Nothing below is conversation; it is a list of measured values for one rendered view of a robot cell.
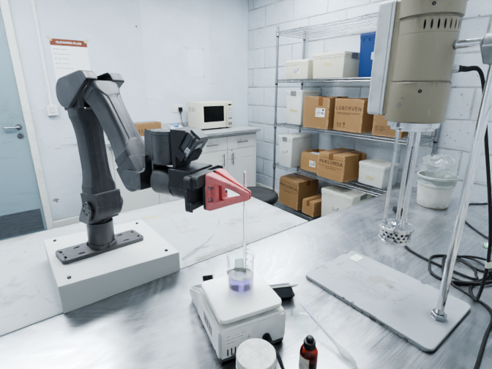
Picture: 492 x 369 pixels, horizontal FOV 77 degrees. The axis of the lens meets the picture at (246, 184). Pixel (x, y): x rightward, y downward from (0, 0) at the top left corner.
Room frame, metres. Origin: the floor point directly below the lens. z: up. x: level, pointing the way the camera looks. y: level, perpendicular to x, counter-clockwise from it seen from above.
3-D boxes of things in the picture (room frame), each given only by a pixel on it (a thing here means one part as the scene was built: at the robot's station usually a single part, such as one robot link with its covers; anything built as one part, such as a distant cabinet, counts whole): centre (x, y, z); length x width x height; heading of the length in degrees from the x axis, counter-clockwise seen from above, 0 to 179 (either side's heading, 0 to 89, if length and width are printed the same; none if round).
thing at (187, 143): (0.55, 0.10, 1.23); 0.07 x 0.06 x 0.11; 150
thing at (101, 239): (0.72, 0.37, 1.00); 0.20 x 0.07 x 0.08; 135
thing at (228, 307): (0.49, 0.01, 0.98); 0.12 x 0.12 x 0.01; 25
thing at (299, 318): (0.51, -0.12, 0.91); 0.06 x 0.06 x 0.02
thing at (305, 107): (2.81, -0.88, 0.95); 1.43 x 0.41 x 1.90; 38
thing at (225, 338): (0.52, 0.02, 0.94); 0.22 x 0.13 x 0.08; 25
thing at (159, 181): (0.58, 0.15, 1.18); 0.07 x 0.06 x 0.07; 60
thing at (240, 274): (0.51, 0.01, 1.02); 0.06 x 0.05 x 0.08; 38
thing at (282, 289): (0.60, -0.07, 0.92); 0.09 x 0.06 x 0.04; 100
